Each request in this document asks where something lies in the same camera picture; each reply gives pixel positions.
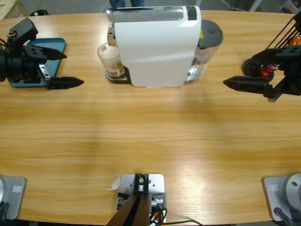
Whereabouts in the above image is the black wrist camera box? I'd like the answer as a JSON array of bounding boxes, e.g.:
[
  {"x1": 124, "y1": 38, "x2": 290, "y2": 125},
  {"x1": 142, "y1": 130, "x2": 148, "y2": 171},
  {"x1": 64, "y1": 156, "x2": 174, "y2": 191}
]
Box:
[{"x1": 6, "y1": 17, "x2": 39, "y2": 51}]

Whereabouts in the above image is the white capsule coffee machine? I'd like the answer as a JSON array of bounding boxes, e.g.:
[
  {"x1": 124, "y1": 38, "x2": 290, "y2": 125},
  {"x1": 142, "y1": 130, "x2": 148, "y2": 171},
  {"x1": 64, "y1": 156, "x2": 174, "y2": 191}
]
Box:
[{"x1": 107, "y1": 5, "x2": 203, "y2": 89}]

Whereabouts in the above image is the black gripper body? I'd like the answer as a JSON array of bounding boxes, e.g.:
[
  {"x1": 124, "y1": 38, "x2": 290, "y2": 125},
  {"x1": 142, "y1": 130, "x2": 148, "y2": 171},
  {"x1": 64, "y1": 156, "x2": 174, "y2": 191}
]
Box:
[
  {"x1": 263, "y1": 44, "x2": 301, "y2": 103},
  {"x1": 0, "y1": 45, "x2": 51, "y2": 85}
]

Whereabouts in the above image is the orange cable bundle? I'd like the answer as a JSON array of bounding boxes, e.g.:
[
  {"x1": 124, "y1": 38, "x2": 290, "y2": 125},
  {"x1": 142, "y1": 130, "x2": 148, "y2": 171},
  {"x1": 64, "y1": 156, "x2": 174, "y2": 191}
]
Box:
[{"x1": 149, "y1": 207, "x2": 168, "y2": 224}]

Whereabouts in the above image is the thin black mount cable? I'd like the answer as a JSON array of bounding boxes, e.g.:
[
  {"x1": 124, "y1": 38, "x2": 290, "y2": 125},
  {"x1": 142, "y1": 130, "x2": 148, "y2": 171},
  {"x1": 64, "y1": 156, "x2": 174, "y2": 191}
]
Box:
[{"x1": 164, "y1": 220, "x2": 203, "y2": 226}]

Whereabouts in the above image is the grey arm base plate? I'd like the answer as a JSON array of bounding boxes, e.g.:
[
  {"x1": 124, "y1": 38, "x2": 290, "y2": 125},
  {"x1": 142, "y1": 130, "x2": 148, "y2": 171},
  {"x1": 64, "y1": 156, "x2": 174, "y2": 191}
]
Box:
[
  {"x1": 262, "y1": 176, "x2": 301, "y2": 222},
  {"x1": 0, "y1": 176, "x2": 27, "y2": 220}
]

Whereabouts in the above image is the teal plastic tray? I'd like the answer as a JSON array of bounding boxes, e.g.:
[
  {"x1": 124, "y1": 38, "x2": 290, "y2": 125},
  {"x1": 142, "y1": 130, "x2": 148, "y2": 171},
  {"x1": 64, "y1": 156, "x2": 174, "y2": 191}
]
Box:
[{"x1": 9, "y1": 37, "x2": 67, "y2": 88}]

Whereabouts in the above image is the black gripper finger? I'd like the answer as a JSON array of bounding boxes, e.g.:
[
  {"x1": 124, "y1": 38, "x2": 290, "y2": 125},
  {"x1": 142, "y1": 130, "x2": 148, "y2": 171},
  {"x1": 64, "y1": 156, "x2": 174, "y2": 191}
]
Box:
[
  {"x1": 41, "y1": 46, "x2": 68, "y2": 60},
  {"x1": 46, "y1": 76, "x2": 85, "y2": 90},
  {"x1": 250, "y1": 48, "x2": 286, "y2": 65},
  {"x1": 222, "y1": 75, "x2": 275, "y2": 99}
]

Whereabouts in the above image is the white floor cable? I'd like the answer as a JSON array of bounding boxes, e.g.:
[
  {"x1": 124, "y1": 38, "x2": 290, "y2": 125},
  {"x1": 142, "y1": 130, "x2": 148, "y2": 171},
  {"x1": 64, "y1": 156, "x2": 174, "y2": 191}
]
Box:
[
  {"x1": 100, "y1": 0, "x2": 111, "y2": 13},
  {"x1": 221, "y1": 0, "x2": 250, "y2": 12}
]

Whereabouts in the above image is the grey metal frame leg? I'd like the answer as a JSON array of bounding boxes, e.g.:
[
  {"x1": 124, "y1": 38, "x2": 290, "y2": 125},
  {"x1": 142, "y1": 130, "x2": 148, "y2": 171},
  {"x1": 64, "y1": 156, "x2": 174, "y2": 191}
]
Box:
[{"x1": 248, "y1": 0, "x2": 263, "y2": 12}]

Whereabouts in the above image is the orange coffee capsule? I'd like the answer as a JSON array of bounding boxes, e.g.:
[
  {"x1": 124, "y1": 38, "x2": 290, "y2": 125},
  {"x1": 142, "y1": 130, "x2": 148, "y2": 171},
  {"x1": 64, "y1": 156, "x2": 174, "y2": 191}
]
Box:
[{"x1": 288, "y1": 35, "x2": 301, "y2": 47}]

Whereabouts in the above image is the person in blue jeans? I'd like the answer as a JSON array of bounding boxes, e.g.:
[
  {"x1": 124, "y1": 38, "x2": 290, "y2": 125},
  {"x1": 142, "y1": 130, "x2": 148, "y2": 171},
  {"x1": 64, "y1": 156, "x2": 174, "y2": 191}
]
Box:
[{"x1": 109, "y1": 0, "x2": 144, "y2": 9}]

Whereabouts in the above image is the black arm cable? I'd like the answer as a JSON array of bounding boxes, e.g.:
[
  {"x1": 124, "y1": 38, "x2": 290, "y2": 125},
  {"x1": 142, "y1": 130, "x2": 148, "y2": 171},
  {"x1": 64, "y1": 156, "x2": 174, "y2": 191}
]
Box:
[{"x1": 0, "y1": 32, "x2": 15, "y2": 51}]

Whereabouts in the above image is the clear water tank dark lid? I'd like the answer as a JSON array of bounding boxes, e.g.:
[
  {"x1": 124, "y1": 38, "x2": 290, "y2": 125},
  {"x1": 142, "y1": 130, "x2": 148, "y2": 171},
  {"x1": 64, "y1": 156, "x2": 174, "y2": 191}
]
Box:
[{"x1": 183, "y1": 19, "x2": 224, "y2": 83}]

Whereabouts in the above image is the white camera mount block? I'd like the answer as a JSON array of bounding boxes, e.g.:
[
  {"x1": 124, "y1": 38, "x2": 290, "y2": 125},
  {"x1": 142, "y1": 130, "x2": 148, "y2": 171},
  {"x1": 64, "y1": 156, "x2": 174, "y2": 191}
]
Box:
[{"x1": 119, "y1": 173, "x2": 167, "y2": 224}]

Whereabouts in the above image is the black wire capsule holder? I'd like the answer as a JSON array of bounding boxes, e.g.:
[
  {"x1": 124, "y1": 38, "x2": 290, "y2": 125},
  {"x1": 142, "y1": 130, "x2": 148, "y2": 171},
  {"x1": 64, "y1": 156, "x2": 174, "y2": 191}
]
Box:
[{"x1": 243, "y1": 13, "x2": 301, "y2": 78}]

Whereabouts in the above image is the black base cable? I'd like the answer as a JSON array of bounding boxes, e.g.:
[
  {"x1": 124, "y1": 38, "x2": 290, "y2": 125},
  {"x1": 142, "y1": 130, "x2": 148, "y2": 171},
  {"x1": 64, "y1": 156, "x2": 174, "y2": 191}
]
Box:
[
  {"x1": 274, "y1": 207, "x2": 294, "y2": 226},
  {"x1": 0, "y1": 202, "x2": 10, "y2": 220}
]

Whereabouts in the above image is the clear drinking glass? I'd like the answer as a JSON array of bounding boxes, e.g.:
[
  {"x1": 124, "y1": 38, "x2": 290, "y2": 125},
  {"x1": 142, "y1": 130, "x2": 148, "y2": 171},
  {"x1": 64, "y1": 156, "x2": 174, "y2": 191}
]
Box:
[{"x1": 97, "y1": 42, "x2": 126, "y2": 77}]

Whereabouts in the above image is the dark camera post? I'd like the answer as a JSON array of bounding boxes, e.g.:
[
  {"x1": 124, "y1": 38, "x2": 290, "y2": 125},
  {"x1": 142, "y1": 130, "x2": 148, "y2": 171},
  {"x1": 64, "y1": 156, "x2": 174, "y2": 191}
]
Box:
[{"x1": 105, "y1": 173, "x2": 151, "y2": 226}]

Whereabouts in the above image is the white orange step stool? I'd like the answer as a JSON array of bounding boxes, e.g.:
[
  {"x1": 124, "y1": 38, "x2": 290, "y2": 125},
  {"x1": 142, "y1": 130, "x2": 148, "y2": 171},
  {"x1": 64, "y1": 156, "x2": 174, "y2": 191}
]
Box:
[{"x1": 279, "y1": 0, "x2": 301, "y2": 13}]

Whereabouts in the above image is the black drip tray silver grate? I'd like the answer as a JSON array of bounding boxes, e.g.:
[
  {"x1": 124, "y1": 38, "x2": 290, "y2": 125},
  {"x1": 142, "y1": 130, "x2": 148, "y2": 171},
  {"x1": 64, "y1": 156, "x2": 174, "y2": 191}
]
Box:
[{"x1": 105, "y1": 67, "x2": 132, "y2": 84}]

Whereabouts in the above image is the white tape tag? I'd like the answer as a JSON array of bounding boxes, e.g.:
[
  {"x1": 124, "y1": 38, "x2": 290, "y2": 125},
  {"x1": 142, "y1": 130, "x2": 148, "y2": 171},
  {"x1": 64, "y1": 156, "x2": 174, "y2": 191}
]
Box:
[{"x1": 107, "y1": 178, "x2": 121, "y2": 191}]

